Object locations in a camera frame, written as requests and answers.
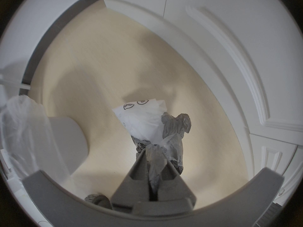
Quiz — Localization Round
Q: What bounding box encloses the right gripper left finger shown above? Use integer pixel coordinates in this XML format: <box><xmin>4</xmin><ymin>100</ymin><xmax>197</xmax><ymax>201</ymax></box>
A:
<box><xmin>111</xmin><ymin>150</ymin><xmax>152</xmax><ymax>210</ymax></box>

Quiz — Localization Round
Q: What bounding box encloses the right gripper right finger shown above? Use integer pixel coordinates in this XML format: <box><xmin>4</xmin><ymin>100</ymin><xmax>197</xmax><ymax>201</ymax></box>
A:
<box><xmin>156</xmin><ymin>161</ymin><xmax>197</xmax><ymax>210</ymax></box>

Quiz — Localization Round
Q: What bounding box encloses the black plastic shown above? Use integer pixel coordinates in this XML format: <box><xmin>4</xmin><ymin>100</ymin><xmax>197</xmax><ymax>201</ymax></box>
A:
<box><xmin>131</xmin><ymin>113</ymin><xmax>192</xmax><ymax>193</ymax></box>

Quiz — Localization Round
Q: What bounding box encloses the clear plastic bag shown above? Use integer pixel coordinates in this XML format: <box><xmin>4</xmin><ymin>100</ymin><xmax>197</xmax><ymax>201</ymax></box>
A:
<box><xmin>0</xmin><ymin>95</ymin><xmax>69</xmax><ymax>181</ymax></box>

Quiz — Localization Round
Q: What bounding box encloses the white printed wrapper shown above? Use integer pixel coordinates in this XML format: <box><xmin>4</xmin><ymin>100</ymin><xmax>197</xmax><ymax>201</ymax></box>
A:
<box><xmin>112</xmin><ymin>99</ymin><xmax>169</xmax><ymax>144</ymax></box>

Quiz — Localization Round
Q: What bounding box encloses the white wardrobe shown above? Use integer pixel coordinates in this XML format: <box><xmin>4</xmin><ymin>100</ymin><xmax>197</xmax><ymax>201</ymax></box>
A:
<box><xmin>97</xmin><ymin>0</ymin><xmax>303</xmax><ymax>205</ymax></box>

